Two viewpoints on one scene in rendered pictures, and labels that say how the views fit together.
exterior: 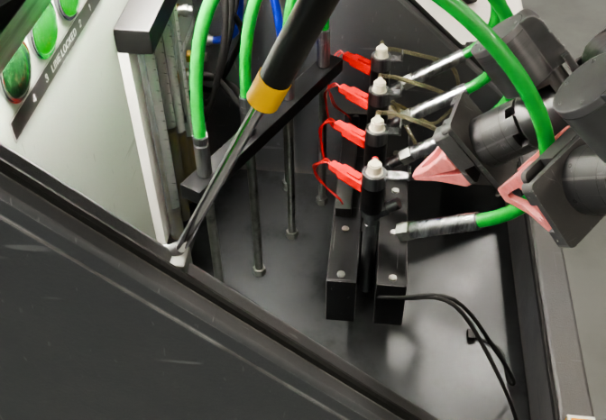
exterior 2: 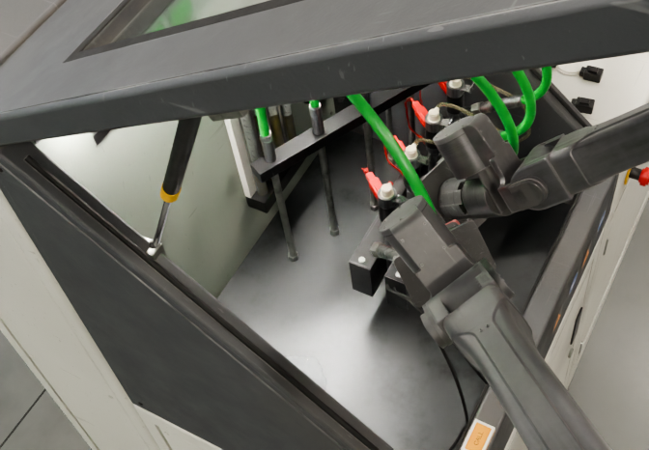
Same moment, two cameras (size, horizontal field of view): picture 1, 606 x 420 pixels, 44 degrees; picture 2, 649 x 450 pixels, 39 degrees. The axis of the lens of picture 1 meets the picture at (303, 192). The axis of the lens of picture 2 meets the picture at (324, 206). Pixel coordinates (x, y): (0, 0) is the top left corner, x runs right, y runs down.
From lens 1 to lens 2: 0.61 m
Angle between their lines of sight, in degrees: 21
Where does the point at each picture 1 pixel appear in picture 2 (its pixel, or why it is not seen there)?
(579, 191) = not seen: hidden behind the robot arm
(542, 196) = (401, 267)
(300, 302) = not seen: hidden behind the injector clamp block
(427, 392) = (417, 368)
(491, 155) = (447, 212)
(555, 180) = not seen: hidden behind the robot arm
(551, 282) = (534, 314)
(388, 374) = (394, 345)
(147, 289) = (127, 265)
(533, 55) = (468, 154)
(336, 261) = (363, 248)
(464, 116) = (440, 176)
